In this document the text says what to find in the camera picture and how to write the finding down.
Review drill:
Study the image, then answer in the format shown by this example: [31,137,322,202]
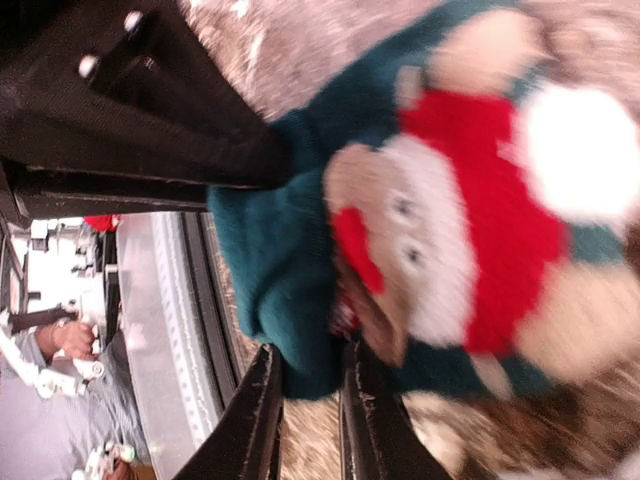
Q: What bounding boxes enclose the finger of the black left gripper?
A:
[1,1,291,210]

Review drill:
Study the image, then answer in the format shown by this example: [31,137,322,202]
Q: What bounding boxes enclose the person in background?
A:
[1,332,151,479]

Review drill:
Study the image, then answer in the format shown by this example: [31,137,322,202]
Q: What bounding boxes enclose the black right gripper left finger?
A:
[175,345,283,480]

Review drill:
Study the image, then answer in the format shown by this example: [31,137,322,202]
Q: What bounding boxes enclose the white slotted cable duct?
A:
[117,212,222,479]

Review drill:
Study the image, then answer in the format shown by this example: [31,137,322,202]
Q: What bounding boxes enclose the black front table rail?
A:
[180,213,243,410]

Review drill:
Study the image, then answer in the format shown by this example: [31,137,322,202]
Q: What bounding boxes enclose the green christmas bear sock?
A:
[208,1,639,400]

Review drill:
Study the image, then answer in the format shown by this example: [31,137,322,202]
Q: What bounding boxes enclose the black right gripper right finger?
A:
[339,342,450,480]

